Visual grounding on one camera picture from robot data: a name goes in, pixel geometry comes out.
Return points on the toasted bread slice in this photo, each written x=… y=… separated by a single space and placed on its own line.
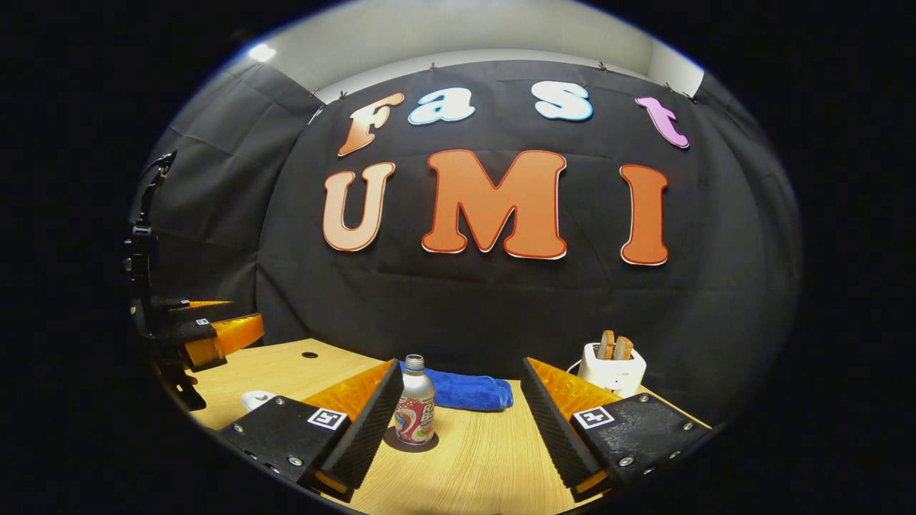
x=623 y=348
x=607 y=345

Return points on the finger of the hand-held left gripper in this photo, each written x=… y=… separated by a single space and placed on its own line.
x=200 y=312
x=204 y=336

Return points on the dark round coaster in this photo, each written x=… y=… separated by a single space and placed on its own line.
x=390 y=443

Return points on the white toaster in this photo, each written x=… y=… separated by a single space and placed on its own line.
x=615 y=375

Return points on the silver water bottle red label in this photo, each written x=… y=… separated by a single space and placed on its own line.
x=415 y=411

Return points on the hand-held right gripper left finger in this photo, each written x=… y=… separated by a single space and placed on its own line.
x=368 y=436

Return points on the white teacup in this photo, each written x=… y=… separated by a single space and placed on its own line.
x=252 y=408

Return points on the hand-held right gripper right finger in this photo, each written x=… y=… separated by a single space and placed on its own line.
x=552 y=436

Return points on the blue towel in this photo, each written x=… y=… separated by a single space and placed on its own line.
x=472 y=392

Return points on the white teacup lid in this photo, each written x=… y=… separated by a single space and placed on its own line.
x=256 y=397

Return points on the ceiling light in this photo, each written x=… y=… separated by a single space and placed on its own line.
x=262 y=53

